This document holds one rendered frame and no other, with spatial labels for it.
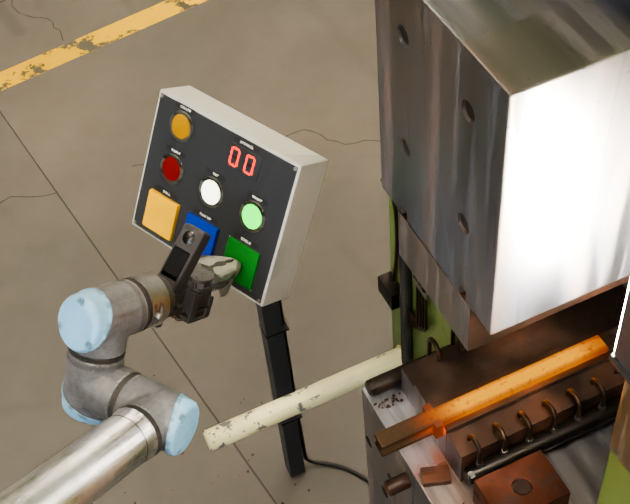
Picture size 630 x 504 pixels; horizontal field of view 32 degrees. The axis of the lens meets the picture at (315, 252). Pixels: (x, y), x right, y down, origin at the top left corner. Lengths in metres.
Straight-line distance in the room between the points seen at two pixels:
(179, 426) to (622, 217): 0.73
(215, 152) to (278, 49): 2.07
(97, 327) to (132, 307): 0.07
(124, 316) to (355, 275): 1.60
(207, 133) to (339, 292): 1.32
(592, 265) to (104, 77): 2.84
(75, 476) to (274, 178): 0.63
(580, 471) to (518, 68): 0.86
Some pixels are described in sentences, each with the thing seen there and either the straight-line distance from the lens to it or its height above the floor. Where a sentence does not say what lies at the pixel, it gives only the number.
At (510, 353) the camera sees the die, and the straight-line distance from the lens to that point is 1.86.
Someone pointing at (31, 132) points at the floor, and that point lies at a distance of 3.90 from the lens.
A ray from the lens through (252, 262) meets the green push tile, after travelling 1.95.
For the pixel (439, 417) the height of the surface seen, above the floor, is 1.01.
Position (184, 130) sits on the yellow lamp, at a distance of 2.01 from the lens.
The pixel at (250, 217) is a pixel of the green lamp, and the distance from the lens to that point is 1.93.
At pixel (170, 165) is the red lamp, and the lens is 2.04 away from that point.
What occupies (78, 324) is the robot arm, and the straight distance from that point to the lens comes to 1.72.
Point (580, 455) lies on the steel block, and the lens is 1.85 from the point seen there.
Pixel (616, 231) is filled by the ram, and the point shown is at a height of 1.47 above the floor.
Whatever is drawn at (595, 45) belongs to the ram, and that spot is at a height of 1.76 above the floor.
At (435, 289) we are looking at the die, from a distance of 1.53.
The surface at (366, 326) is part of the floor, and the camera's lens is 3.13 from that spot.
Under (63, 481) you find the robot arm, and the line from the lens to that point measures 1.56.
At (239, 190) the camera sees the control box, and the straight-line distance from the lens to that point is 1.95.
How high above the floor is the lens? 2.50
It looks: 49 degrees down
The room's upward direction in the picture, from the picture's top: 6 degrees counter-clockwise
